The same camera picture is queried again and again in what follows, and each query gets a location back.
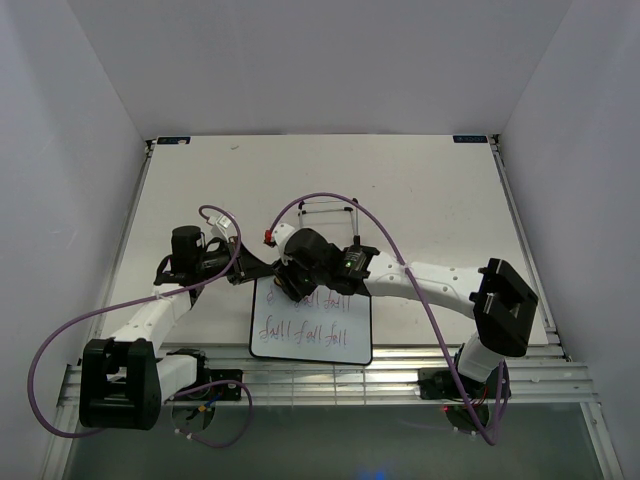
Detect blue left corner label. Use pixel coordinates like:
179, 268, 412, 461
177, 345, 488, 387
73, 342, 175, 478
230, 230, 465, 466
156, 136, 191, 145

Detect black-framed small whiteboard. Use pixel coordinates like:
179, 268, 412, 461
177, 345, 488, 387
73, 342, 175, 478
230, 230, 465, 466
249, 277, 373, 366

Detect blue right corner label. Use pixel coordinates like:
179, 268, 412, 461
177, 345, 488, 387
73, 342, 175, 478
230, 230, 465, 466
452, 135, 488, 144

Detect metal wire whiteboard stand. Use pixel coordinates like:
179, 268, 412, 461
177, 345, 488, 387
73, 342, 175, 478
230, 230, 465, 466
297, 198, 361, 245

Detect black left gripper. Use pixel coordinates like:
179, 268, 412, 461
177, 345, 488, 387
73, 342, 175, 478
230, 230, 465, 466
196, 237, 273, 286

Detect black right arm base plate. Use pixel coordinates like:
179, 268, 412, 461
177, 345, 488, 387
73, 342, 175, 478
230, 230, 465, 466
417, 367, 499, 402

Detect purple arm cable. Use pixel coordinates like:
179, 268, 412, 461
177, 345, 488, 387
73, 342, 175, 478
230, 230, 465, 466
27, 204, 254, 449
269, 193, 511, 446

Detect blue corner label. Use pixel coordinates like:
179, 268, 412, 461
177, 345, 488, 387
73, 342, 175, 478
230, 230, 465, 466
452, 135, 488, 144
156, 136, 191, 145

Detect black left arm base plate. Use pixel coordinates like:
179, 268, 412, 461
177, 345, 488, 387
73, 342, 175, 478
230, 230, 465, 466
204, 369, 244, 402

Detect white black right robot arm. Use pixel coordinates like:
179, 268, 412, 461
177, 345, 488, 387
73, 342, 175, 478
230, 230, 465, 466
265, 223, 538, 397

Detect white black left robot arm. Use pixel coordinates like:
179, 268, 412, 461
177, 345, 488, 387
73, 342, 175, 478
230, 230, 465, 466
79, 225, 273, 430

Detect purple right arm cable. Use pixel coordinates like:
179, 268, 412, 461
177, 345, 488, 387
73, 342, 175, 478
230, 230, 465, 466
269, 193, 511, 446

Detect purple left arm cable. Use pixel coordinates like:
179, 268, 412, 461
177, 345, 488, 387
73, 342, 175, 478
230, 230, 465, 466
27, 204, 254, 449

